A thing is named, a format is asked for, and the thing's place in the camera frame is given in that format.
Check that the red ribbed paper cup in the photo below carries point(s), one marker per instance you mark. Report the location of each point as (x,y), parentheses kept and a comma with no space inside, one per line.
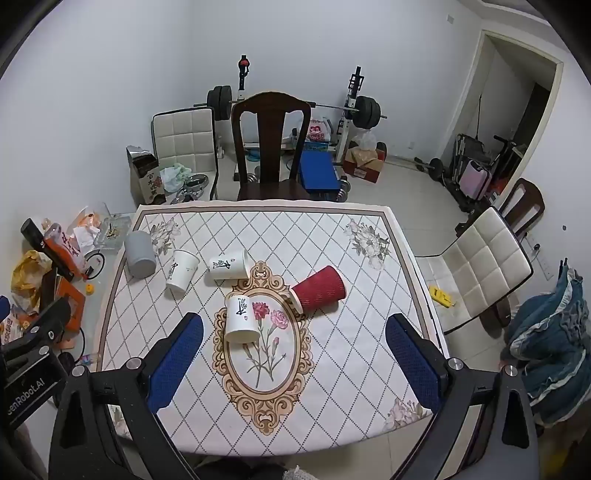
(318,288)

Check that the blue denim garment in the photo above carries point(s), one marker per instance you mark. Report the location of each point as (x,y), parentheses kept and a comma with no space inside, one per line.
(549,341)

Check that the dark wooden chair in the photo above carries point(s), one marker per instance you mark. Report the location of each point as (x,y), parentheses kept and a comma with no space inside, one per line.
(531,196)
(270,138)

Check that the white padded chair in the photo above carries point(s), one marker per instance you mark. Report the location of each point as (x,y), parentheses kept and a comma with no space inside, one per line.
(184,138)
(485,258)

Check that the yellow flat object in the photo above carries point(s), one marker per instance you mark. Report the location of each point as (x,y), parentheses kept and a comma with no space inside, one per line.
(441,295)

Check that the white door frame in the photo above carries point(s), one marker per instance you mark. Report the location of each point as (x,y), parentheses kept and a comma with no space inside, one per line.
(475,83)

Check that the silver round plates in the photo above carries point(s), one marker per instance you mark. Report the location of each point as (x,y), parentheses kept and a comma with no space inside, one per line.
(194,185)

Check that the green white plastic bag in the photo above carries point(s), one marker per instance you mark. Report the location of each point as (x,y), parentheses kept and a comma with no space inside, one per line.
(174,177)

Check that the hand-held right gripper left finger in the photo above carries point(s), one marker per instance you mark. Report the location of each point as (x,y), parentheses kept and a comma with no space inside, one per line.
(178,362)

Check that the grey cup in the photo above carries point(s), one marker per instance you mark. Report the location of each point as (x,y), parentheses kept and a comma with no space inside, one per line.
(138,254)

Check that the brown printed carton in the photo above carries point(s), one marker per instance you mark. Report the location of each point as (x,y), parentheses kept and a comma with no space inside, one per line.
(145,180)

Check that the black folded cart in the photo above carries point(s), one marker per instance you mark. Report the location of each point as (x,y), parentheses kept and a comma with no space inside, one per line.
(471,150)

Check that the red and white plastic bag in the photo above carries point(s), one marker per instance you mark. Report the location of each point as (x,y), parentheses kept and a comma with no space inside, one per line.
(318,130)

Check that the clear plastic bag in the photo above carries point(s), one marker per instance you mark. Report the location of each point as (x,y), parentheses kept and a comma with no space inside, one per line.
(367,141)

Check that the yellow plastic bag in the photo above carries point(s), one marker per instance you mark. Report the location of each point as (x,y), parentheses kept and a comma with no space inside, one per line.
(27,277)

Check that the black dumbbell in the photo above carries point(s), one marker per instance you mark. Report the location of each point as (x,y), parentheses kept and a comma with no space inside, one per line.
(434,165)

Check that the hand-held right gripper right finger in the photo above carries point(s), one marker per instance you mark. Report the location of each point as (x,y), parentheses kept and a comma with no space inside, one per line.
(413,364)

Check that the pile of snack wrappers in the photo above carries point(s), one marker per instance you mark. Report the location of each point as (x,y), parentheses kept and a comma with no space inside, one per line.
(78,235)

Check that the black scooter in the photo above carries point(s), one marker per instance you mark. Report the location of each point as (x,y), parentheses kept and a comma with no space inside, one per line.
(508,157)

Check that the black barbell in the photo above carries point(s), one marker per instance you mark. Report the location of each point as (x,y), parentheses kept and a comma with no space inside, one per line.
(369,111)

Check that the red brown cardboard box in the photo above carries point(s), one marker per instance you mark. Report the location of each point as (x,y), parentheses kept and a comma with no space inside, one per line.
(364,166)

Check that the orange snack packet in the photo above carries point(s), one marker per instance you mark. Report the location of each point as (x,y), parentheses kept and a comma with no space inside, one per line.
(8,328)

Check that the white barbell rack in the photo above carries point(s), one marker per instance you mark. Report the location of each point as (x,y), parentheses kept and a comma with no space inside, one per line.
(353,94)

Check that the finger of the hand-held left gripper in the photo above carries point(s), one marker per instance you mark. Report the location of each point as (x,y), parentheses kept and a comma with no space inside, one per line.
(51,319)
(3,307)

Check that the white wall socket strip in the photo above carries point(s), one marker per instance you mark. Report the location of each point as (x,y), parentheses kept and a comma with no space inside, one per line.
(541,265)

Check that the orange box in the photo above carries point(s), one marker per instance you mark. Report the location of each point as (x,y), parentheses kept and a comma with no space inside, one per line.
(69,300)

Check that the blue bench pad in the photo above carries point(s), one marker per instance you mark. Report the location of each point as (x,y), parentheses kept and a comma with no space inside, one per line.
(318,170)

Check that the pink suitcase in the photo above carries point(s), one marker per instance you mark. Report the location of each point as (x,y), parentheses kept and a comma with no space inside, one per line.
(476,180)

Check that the white paper cup black print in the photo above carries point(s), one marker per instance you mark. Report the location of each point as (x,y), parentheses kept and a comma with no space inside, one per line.
(228,265)
(182,274)
(240,318)

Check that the glass ashtray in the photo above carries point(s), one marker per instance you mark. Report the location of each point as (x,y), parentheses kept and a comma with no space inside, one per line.
(111,233)

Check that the floral printed tablecloth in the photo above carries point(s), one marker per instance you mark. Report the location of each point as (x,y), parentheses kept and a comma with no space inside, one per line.
(346,323)

